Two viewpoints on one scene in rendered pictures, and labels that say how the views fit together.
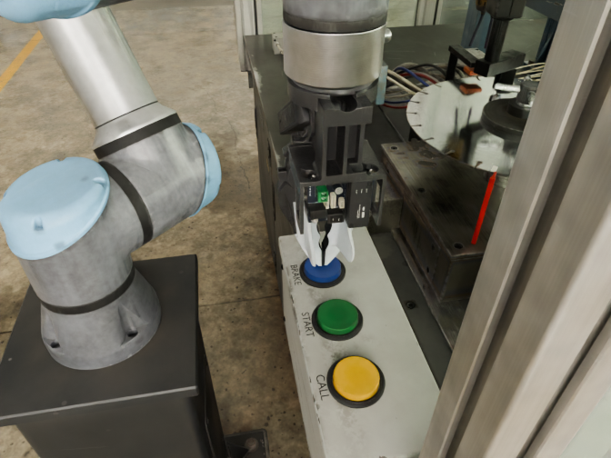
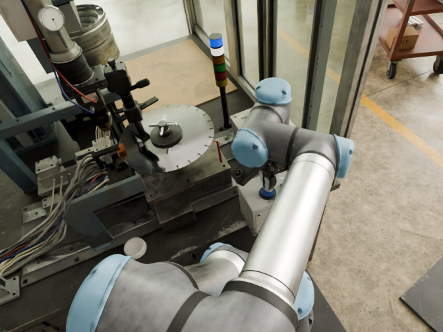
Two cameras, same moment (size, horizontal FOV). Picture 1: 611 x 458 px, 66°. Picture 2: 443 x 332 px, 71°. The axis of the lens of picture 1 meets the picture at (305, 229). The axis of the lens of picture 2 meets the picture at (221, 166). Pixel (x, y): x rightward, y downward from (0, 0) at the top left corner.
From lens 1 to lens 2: 84 cm
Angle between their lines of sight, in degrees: 64
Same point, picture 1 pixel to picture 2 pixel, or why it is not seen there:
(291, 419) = not seen: hidden behind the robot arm
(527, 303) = (358, 95)
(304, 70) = not seen: hidden behind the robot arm
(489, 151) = (196, 143)
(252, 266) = not seen: outside the picture
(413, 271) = (217, 192)
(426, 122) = (173, 163)
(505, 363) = (356, 105)
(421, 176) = (177, 181)
